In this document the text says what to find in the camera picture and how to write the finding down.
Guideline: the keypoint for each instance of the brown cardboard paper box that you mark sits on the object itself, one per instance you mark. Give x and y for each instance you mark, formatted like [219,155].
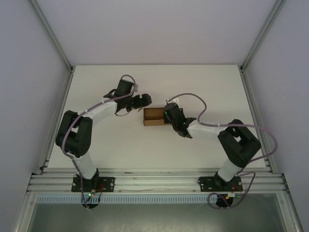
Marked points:
[154,119]

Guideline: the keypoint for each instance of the aluminium mounting rail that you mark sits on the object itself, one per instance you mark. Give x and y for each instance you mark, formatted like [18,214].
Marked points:
[157,180]

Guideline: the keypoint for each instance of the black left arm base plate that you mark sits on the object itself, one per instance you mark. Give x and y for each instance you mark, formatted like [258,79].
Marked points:
[107,184]

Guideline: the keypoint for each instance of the aluminium frame post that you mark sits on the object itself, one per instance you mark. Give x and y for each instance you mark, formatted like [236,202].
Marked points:
[260,33]
[51,31]

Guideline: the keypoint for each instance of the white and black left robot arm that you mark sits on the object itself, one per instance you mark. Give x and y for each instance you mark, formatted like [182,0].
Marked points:
[83,164]

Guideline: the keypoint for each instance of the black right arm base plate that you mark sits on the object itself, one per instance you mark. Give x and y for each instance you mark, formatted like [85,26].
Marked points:
[205,184]

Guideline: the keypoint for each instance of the grey metal sheet panel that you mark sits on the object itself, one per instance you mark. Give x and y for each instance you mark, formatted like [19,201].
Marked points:
[154,217]

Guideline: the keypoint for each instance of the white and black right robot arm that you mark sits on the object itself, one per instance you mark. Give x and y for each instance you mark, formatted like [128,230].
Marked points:
[239,145]

